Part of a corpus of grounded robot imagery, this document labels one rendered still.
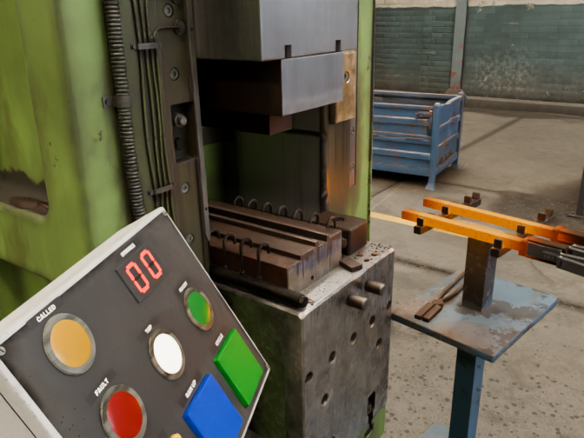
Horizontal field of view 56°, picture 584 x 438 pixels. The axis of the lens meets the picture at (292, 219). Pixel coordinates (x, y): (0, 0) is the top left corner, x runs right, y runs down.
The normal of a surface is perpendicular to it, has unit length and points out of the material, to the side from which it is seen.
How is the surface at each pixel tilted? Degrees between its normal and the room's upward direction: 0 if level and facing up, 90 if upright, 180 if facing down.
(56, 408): 60
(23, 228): 90
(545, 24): 90
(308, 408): 90
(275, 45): 90
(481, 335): 0
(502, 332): 0
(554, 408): 0
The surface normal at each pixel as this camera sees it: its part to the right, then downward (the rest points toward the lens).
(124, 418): 0.84, -0.42
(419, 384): -0.02, -0.94
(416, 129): -0.51, 0.30
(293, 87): 0.80, 0.19
